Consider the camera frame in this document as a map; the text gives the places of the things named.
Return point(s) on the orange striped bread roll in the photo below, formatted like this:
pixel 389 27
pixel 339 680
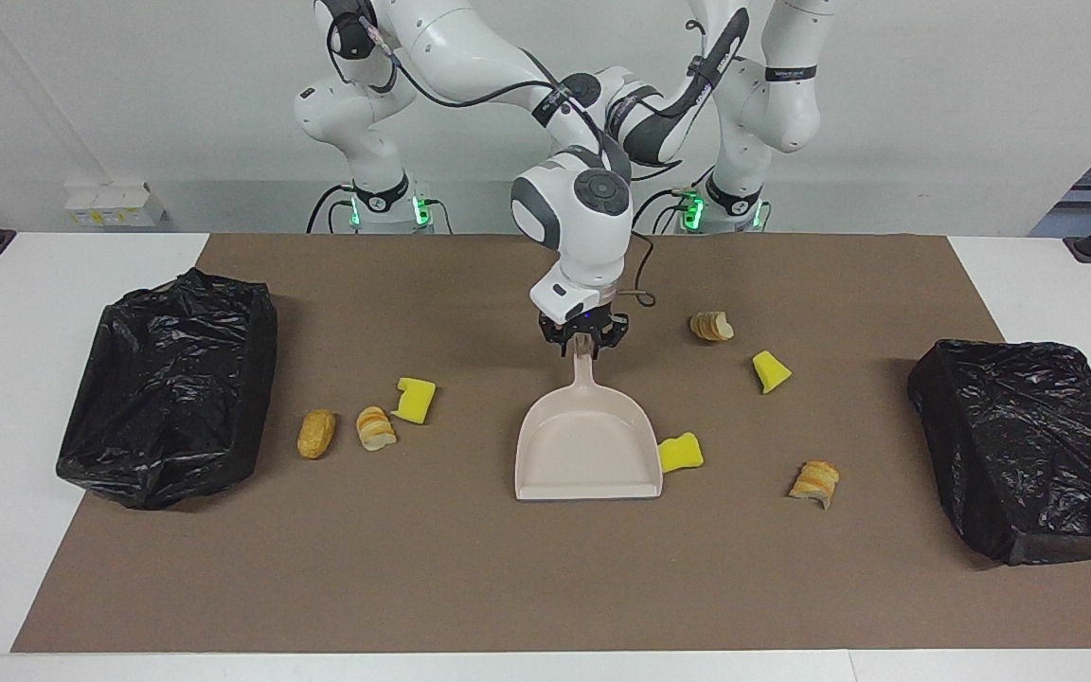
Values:
pixel 375 428
pixel 815 481

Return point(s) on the beige plastic dustpan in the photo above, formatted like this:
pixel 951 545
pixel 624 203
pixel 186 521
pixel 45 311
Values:
pixel 588 445

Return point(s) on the white wall box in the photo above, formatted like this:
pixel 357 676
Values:
pixel 115 204

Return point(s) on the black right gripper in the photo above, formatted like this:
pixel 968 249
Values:
pixel 555 329

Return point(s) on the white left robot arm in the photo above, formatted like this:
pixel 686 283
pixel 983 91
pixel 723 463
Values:
pixel 782 114

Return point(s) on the brown paper table mat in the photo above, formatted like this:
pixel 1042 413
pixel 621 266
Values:
pixel 508 568

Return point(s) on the pale striped bread roll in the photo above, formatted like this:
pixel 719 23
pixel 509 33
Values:
pixel 711 327

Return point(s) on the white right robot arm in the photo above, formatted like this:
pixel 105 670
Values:
pixel 574 218

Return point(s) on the black bag lined bin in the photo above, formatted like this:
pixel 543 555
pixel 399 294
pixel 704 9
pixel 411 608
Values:
pixel 1028 445
pixel 167 398

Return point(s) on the yellow sponge piece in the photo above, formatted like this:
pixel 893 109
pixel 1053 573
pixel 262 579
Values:
pixel 681 455
pixel 413 400
pixel 771 371

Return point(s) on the brown oval bun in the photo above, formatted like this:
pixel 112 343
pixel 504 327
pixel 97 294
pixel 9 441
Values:
pixel 316 434

